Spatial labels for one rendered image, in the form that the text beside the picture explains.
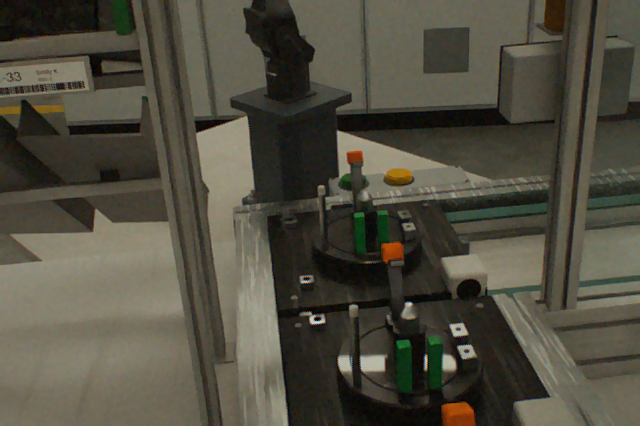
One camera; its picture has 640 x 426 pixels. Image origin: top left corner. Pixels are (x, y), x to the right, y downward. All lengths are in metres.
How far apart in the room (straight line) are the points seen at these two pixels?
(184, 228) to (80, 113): 3.59
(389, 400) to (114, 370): 0.42
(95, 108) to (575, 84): 3.63
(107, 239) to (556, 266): 0.76
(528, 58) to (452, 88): 3.24
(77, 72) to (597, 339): 0.62
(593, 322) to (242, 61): 3.24
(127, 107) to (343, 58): 1.16
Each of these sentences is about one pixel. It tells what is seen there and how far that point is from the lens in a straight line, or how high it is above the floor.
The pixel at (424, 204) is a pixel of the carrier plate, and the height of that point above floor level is 0.97.
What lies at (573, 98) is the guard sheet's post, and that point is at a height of 1.20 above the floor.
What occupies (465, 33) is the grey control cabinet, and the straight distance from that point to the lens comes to 3.94.
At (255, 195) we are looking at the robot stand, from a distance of 1.33.
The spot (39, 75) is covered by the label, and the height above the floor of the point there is 1.28.
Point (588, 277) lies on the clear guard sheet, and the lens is 0.90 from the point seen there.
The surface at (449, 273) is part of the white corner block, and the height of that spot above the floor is 0.99.
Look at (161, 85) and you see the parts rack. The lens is 0.65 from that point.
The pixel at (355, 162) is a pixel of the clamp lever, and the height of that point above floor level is 1.06.
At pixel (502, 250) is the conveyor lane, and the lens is 1.09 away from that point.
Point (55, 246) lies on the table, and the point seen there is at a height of 0.86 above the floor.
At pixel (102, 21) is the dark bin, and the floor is 1.31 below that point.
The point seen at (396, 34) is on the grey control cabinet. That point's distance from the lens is 3.92.
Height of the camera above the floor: 1.45
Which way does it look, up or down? 27 degrees down
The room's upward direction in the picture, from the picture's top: 4 degrees counter-clockwise
